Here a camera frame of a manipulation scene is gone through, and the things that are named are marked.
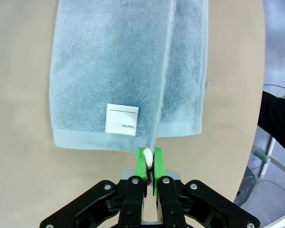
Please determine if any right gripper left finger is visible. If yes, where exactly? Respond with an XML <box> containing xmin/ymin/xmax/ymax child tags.
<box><xmin>39</xmin><ymin>147</ymin><xmax>148</xmax><ymax>228</ymax></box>

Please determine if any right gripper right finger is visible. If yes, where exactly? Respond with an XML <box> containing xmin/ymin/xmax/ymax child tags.
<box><xmin>154</xmin><ymin>147</ymin><xmax>261</xmax><ymax>228</ymax></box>

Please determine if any person in red jacket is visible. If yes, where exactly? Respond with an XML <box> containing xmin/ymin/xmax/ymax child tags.
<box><xmin>257</xmin><ymin>91</ymin><xmax>285</xmax><ymax>157</ymax></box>

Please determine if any light blue terry towel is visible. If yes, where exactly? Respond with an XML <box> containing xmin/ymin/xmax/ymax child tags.
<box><xmin>48</xmin><ymin>0</ymin><xmax>211</xmax><ymax>167</ymax></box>

